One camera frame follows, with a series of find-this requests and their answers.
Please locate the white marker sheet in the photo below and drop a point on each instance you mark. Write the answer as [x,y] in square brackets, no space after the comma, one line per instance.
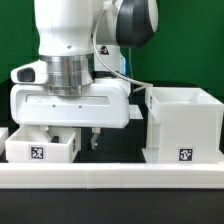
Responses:
[135,112]

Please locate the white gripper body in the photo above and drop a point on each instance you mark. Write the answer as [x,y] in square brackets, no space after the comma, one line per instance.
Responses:
[102,104]

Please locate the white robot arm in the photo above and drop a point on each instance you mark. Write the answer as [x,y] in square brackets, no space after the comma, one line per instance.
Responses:
[60,89]

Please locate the white block left edge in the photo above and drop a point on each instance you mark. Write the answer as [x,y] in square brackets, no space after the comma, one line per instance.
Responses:
[3,138]

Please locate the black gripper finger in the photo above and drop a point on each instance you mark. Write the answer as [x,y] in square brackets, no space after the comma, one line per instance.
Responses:
[51,137]
[93,141]

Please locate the white corner fence rail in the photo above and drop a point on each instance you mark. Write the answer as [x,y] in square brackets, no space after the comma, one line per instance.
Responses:
[118,176]

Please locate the white drawer front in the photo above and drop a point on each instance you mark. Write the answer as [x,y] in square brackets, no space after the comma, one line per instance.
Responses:
[29,145]

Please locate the white drawer cabinet box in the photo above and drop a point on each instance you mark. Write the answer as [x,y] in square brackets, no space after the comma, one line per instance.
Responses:
[184,126]

